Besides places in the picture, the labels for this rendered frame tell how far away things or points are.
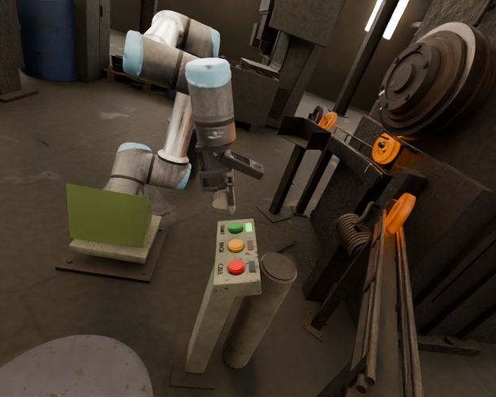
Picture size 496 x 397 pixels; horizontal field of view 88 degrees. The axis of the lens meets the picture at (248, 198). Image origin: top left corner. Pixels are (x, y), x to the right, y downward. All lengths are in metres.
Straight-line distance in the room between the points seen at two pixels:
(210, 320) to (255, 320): 0.16
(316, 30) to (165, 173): 3.10
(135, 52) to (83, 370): 0.66
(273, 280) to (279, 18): 3.37
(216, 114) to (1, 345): 1.05
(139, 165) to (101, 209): 0.25
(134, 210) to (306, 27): 3.26
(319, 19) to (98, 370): 3.87
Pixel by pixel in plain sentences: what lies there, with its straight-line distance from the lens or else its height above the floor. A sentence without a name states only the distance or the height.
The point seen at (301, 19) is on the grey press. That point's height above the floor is 1.45.
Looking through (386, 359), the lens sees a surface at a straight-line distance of 0.56.
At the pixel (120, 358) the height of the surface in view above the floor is 0.43.
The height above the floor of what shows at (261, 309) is 0.38.
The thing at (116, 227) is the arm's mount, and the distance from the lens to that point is 1.28.
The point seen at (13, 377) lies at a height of 0.43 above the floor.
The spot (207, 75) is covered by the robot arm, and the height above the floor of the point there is 0.98.
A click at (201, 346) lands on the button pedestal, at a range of 0.99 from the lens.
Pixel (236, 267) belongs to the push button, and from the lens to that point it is 0.64.
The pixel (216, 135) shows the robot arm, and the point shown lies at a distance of 0.57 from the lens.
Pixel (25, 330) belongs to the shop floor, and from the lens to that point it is 1.29.
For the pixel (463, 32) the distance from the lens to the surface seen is 1.41.
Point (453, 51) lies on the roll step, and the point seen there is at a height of 1.24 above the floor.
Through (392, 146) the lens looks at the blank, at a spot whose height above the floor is 0.84.
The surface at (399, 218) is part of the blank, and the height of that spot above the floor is 0.72.
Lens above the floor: 1.06
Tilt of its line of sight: 30 degrees down
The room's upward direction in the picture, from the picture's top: 19 degrees clockwise
